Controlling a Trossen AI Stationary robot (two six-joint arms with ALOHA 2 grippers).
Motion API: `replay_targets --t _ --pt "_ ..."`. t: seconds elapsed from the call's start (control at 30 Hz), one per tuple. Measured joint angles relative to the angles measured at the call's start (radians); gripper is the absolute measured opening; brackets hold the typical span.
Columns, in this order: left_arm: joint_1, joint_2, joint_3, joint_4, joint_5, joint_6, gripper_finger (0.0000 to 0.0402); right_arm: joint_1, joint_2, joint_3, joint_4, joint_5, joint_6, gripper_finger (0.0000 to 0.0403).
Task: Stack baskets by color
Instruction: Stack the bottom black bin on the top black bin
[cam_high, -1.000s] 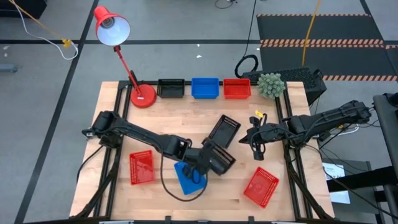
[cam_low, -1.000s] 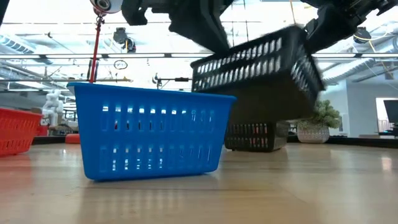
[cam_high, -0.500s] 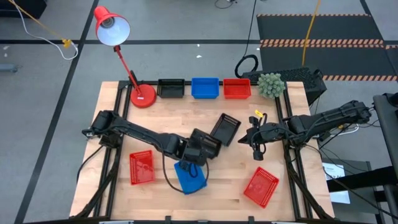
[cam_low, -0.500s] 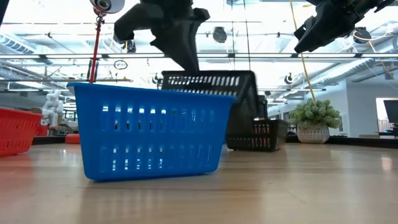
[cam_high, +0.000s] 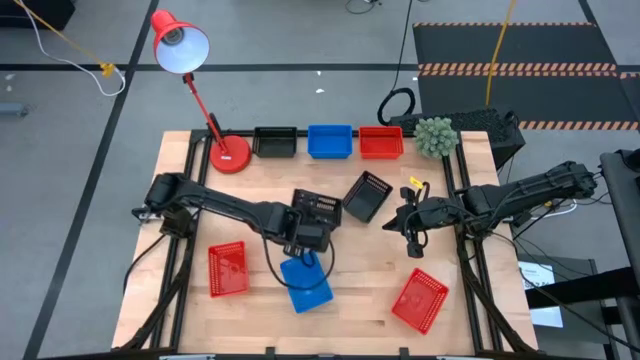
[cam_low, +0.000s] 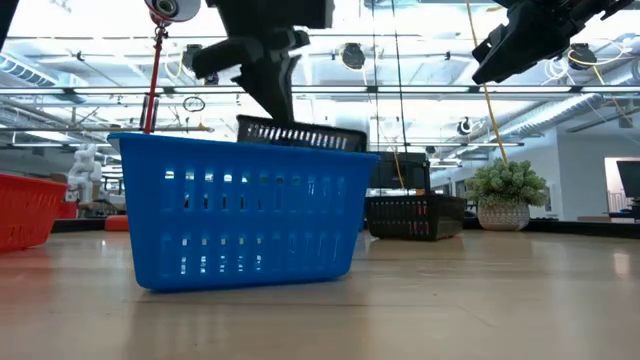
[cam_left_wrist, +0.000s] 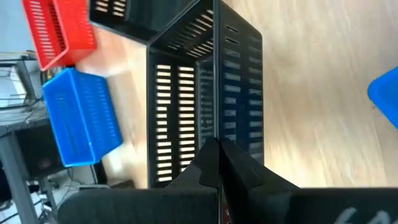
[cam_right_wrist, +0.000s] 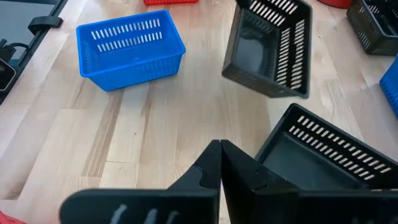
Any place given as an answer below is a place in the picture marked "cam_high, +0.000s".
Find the black hazard-striped floor mat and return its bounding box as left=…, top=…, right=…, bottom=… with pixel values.
left=412, top=21, right=640, bottom=132

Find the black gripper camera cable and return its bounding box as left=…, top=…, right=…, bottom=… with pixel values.
left=259, top=227, right=337, bottom=293

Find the red mesh plastic basket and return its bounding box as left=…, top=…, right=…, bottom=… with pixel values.
left=390, top=267, right=450, bottom=336
left=358, top=125, right=405, bottom=161
left=207, top=240, right=250, bottom=299

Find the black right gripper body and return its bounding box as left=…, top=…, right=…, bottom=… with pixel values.
left=399, top=185, right=460, bottom=259

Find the black aluminium table frame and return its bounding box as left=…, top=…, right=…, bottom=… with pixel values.
left=112, top=128, right=541, bottom=360

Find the grey floor box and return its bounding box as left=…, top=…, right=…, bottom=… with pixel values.
left=0, top=103, right=29, bottom=119

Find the black cabinet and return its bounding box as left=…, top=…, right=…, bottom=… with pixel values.
left=0, top=0, right=77, bottom=30

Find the long yellow cable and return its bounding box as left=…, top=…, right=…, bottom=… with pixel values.
left=485, top=0, right=517, bottom=106

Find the potted green plant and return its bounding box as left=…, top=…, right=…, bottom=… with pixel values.
left=413, top=117, right=459, bottom=160

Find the black perforated computer case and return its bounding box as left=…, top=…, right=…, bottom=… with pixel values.
left=388, top=107, right=527, bottom=169

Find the black beam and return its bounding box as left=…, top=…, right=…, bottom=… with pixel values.
left=524, top=267, right=640, bottom=310

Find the black mesh plastic basket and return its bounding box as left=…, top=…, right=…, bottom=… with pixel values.
left=342, top=170, right=394, bottom=224
left=291, top=188, right=344, bottom=230
left=252, top=126, right=299, bottom=159

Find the red desk lamp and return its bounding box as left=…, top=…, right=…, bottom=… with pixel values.
left=150, top=9, right=253, bottom=175

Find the black coiled cable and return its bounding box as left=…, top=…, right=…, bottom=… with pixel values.
left=377, top=0, right=417, bottom=127

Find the yellow floor cable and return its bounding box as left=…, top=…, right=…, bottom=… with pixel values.
left=13, top=0, right=117, bottom=79

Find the black base cable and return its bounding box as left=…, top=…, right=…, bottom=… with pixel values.
left=122, top=232, right=170, bottom=297

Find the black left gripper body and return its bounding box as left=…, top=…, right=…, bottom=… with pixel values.
left=282, top=219, right=333, bottom=259

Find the white floor cable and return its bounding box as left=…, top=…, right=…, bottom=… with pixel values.
left=24, top=0, right=127, bottom=98

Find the white sheet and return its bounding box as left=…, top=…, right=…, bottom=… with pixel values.
left=519, top=260, right=565, bottom=330

